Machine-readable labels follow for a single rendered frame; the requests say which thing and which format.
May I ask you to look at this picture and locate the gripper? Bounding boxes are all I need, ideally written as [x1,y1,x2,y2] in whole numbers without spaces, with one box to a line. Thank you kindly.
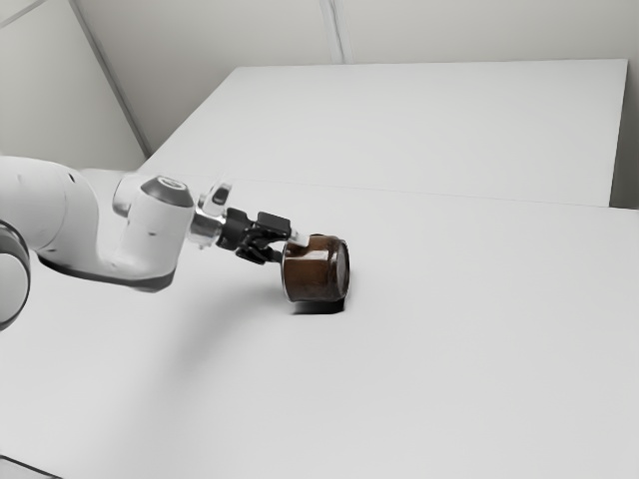
[216,207,311,267]

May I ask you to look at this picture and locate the brown mug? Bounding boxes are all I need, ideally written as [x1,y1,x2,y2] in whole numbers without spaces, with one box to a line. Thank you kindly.
[281,233,350,303]

